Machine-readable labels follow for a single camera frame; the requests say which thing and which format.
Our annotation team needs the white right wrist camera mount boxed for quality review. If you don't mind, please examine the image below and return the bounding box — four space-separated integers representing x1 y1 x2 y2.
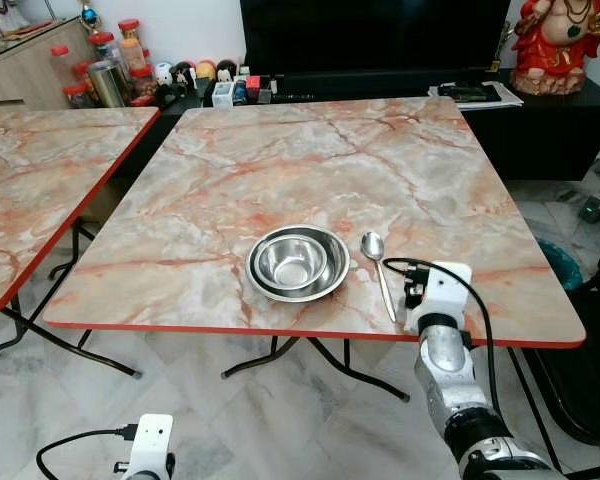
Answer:
407 262 474 337

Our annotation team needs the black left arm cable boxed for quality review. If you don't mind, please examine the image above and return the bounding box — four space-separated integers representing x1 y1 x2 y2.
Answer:
36 424 142 480

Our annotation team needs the small steel bowl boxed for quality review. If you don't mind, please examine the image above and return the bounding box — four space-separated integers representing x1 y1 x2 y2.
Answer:
254 234 332 292

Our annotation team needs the black television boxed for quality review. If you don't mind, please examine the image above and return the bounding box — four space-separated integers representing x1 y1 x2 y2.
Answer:
240 0 512 77

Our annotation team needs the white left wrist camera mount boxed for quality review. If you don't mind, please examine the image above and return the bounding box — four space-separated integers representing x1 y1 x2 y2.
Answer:
127 413 176 479

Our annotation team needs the black metal table leg frame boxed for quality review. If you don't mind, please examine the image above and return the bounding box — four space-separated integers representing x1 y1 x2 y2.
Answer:
221 334 562 472
0 220 142 380

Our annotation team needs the light wooden cabinet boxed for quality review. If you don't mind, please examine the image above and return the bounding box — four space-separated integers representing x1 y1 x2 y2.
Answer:
0 18 97 110

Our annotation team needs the steel spoon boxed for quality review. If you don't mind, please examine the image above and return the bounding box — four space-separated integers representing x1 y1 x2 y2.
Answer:
361 231 399 324

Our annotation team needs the steel canister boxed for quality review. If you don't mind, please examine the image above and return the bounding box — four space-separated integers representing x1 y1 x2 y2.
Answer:
87 61 130 109

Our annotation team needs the blue globe trophy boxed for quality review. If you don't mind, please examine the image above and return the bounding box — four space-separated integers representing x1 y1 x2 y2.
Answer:
80 4 102 34

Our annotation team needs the teal round bin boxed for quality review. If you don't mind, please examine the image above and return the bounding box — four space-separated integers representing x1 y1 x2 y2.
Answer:
536 237 585 292

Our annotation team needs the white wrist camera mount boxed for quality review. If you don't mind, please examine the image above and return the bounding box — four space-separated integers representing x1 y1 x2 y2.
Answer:
127 413 176 479
407 262 474 337

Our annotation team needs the white paper stack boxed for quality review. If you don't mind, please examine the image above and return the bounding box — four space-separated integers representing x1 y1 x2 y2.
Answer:
429 81 525 110

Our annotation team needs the black chair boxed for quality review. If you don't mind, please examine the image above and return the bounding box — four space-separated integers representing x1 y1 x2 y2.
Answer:
524 224 600 448

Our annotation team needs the small white box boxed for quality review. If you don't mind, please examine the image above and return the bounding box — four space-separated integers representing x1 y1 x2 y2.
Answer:
211 81 237 108

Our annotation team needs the yellow round figurine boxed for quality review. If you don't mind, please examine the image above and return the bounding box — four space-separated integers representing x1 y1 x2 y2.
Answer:
195 60 219 84

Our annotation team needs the red buddha statue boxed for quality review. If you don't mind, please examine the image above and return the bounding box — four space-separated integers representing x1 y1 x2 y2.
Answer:
509 0 593 97

